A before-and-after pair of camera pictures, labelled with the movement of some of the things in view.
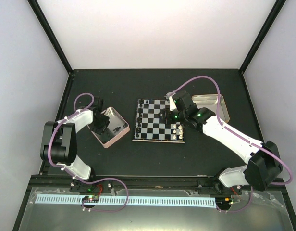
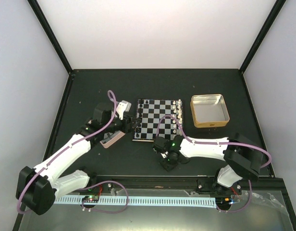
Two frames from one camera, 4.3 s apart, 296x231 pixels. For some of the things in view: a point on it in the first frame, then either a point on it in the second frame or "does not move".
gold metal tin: (210, 101) does not move
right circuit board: (225, 201) does not move
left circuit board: (92, 198) does not move
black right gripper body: (181, 115) -> (171, 163)
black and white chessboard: (154, 122) does not move
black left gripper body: (100, 125) -> (126, 127)
